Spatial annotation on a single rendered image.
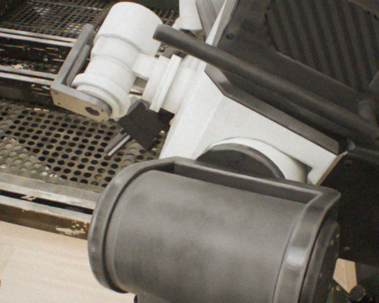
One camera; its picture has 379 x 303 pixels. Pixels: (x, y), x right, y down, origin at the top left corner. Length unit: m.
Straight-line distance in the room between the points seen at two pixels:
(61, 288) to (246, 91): 0.65
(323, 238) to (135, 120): 0.72
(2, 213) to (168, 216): 0.77
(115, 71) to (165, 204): 0.21
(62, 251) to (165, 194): 0.69
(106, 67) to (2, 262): 0.58
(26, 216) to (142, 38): 0.60
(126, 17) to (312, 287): 0.34
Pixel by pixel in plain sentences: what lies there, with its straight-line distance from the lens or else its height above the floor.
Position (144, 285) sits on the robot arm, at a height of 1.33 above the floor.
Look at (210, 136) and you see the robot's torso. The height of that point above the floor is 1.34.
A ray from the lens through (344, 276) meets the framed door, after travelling 1.71.
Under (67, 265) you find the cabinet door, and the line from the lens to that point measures 0.97.
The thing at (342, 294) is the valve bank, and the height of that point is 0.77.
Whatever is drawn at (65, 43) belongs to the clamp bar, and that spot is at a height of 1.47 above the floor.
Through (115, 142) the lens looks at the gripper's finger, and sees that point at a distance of 0.98.
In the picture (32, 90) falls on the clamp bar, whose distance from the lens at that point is 1.44.
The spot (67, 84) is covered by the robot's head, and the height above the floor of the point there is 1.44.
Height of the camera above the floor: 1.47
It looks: 19 degrees down
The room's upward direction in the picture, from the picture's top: 47 degrees counter-clockwise
